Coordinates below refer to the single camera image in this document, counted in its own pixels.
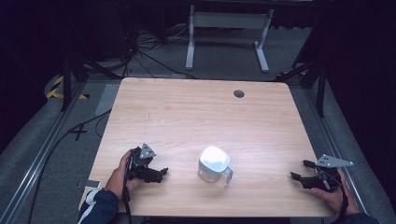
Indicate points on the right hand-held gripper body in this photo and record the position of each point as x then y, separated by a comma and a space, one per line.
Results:
327, 182

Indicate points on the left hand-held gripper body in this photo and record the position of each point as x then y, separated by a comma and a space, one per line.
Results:
140, 166

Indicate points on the clear pitcher with white lid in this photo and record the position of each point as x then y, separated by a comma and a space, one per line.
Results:
213, 163

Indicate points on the person's right hand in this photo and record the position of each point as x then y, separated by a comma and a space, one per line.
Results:
342, 199

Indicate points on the person's left hand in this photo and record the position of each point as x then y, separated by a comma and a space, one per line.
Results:
116, 180

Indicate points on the small silver flat piece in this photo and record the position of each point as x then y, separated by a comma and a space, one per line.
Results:
92, 184

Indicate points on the black tape cross mark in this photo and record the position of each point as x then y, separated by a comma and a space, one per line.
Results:
78, 131

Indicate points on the black tripod stand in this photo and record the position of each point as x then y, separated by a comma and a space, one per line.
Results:
66, 84
320, 84

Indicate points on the grey round table grommet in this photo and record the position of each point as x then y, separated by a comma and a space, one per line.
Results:
238, 93

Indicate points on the yellow black floor tape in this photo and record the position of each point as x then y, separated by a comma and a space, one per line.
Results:
54, 90

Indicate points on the metal floor rail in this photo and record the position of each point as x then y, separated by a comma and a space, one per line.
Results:
330, 140
34, 161

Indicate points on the white metal table frame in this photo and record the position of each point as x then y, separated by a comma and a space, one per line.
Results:
229, 21

